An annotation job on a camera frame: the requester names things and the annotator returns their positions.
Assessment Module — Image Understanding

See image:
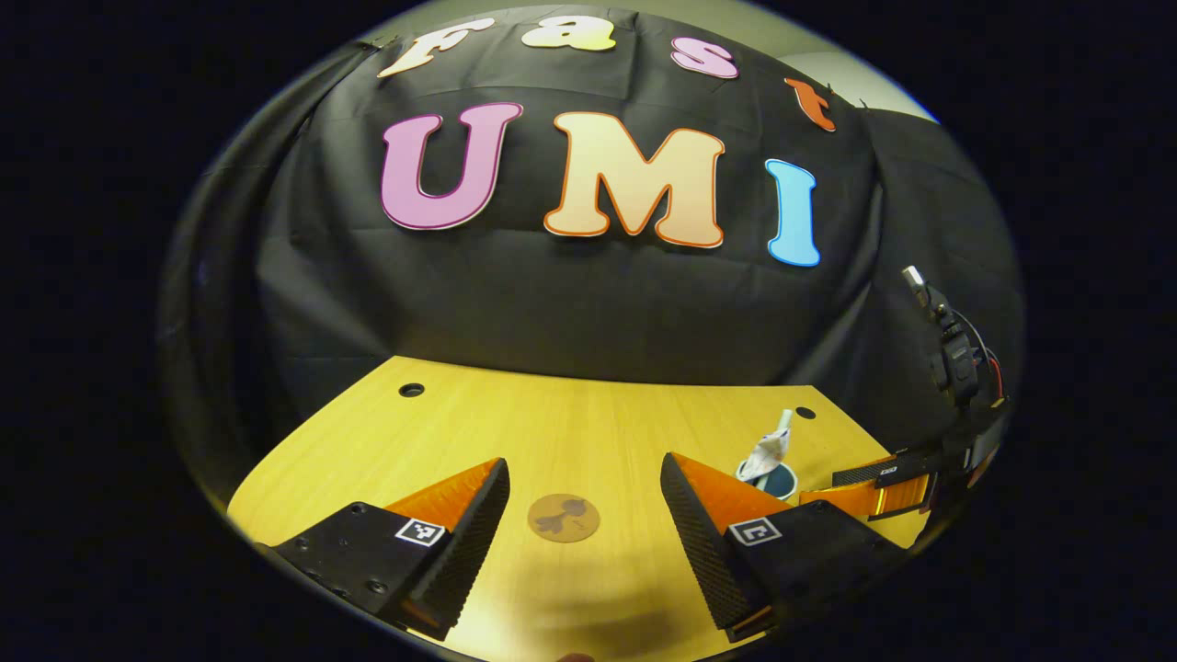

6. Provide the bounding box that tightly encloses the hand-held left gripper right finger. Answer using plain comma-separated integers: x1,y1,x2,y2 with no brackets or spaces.
660,451,911,643

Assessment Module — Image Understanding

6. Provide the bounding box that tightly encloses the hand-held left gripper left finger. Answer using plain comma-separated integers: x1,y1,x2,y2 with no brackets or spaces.
256,457,511,642

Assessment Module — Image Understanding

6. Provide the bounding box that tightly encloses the pale cup with wooden handle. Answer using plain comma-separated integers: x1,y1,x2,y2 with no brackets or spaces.
734,458,799,504

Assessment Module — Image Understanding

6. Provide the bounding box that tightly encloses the round brown coaster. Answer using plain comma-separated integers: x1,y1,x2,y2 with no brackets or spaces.
527,494,601,543

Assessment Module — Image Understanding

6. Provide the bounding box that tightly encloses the wooden desktop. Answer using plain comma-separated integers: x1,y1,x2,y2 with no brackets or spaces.
227,356,930,662

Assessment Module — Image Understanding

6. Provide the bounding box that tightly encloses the black backdrop cloth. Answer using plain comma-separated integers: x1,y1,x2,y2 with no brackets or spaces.
158,5,1026,516

